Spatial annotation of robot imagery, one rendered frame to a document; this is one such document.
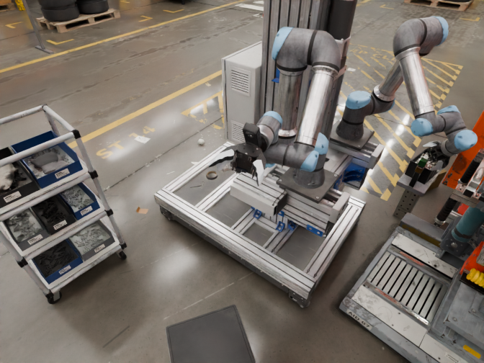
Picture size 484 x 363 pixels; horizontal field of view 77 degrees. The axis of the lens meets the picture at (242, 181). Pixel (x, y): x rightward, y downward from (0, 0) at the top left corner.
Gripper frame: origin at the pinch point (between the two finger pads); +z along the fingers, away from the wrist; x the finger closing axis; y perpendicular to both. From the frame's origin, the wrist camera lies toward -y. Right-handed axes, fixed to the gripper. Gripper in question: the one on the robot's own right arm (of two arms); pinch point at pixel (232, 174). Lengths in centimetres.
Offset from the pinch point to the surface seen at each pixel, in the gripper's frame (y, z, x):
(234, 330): 89, 5, -13
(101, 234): 120, -24, 93
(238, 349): 88, 11, -18
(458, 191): 20, -56, -75
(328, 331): 117, -28, -60
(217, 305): 125, -18, 4
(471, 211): 43, -79, -96
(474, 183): 13, -56, -77
